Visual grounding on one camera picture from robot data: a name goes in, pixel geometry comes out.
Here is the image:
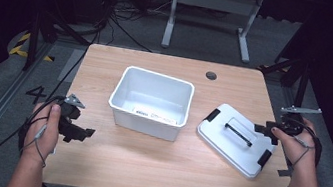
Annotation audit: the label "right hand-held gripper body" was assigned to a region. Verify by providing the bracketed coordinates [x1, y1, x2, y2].
[271, 101, 323, 141]

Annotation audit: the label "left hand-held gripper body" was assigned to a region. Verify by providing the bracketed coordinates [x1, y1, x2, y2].
[55, 91, 88, 139]

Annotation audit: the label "white lid with black handle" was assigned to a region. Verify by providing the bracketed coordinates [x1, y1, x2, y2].
[190, 99, 283, 183]

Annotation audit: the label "person's left hand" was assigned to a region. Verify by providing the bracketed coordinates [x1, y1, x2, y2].
[20, 99, 64, 167]

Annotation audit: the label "person's right hand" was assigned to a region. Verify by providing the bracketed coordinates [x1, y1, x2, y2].
[263, 112, 325, 181]

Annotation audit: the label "black tripod stand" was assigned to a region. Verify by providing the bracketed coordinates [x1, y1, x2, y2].
[253, 50, 317, 111]
[21, 5, 96, 81]

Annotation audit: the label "grey round table grommet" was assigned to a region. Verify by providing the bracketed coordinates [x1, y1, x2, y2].
[204, 70, 218, 82]

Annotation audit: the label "white plastic storage box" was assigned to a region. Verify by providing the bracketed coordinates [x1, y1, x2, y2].
[103, 62, 198, 144]

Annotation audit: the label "grey right wrist cord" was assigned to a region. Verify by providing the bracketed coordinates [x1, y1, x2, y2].
[276, 133, 317, 182]

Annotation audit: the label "grey wrist cord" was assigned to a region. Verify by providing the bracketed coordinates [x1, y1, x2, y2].
[276, 133, 317, 182]
[28, 121, 53, 170]

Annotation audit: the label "grey left wrist cord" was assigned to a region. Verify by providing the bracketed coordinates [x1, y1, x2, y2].
[28, 121, 53, 170]

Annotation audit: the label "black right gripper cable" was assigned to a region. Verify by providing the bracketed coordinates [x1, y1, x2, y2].
[283, 117, 328, 187]

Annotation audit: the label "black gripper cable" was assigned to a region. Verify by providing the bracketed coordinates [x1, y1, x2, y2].
[283, 117, 328, 187]
[0, 85, 67, 187]

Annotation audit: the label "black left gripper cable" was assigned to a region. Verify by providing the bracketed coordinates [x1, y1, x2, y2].
[0, 85, 67, 187]

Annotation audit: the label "bundle of black floor cables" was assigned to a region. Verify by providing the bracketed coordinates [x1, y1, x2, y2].
[52, 0, 173, 113]

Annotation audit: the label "grey metal desk frame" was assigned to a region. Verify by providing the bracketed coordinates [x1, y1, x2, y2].
[159, 0, 265, 66]

